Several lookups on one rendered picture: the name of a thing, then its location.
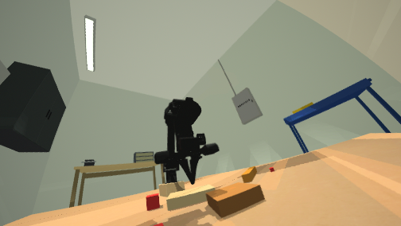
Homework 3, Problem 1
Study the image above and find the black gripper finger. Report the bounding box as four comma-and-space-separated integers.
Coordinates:
189, 156, 202, 184
176, 158, 193, 185

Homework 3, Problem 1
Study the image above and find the yellow flat bar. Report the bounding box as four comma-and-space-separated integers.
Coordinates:
241, 166, 257, 183

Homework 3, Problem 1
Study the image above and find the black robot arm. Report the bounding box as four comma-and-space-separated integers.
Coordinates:
163, 97, 206, 184

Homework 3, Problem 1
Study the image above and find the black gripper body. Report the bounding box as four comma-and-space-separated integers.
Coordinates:
154, 129, 219, 164

